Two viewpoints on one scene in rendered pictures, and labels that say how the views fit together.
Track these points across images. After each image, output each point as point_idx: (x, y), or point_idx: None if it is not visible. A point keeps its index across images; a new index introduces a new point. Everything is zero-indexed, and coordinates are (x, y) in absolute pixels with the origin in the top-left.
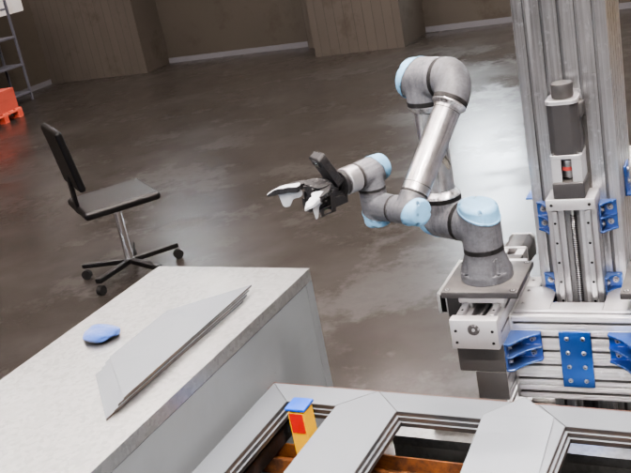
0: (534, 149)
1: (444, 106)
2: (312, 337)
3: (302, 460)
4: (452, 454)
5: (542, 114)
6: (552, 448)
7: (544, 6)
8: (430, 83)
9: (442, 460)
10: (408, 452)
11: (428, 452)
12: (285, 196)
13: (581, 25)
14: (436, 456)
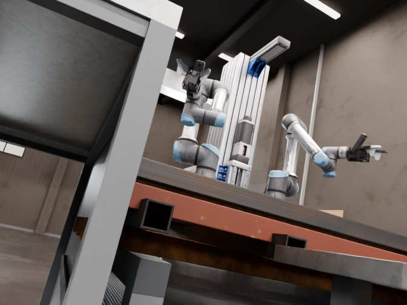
0: (225, 141)
1: (224, 92)
2: (83, 193)
3: None
4: (200, 266)
5: (232, 129)
6: None
7: (244, 90)
8: (214, 85)
9: (192, 270)
10: (171, 262)
11: (185, 264)
12: (180, 68)
13: (254, 103)
14: (189, 267)
